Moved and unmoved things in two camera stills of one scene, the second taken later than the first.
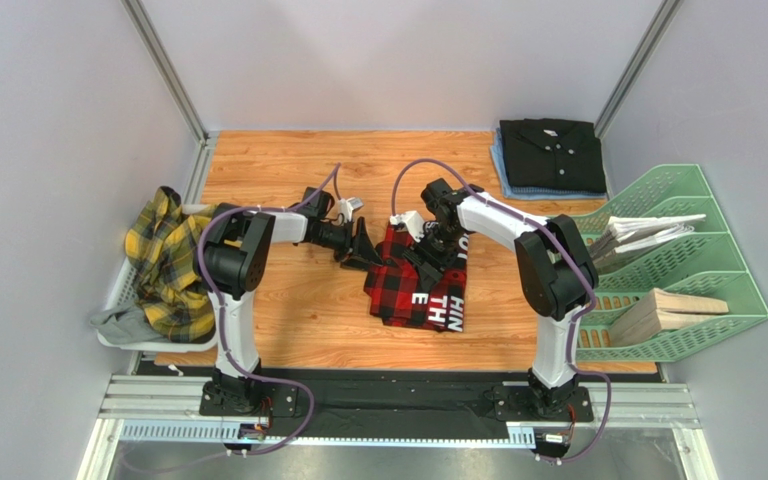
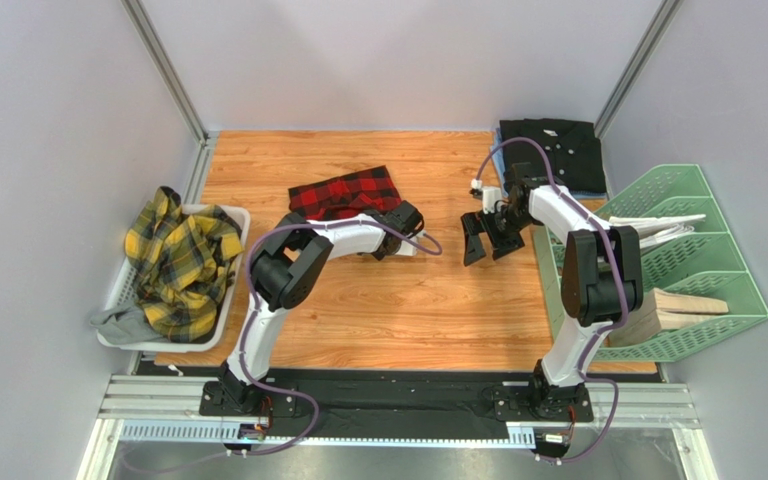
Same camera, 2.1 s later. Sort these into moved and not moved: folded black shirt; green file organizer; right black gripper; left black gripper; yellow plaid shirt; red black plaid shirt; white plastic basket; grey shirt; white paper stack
Moved: red black plaid shirt; left black gripper; right black gripper
Not moved: yellow plaid shirt; grey shirt; green file organizer; white plastic basket; folded black shirt; white paper stack
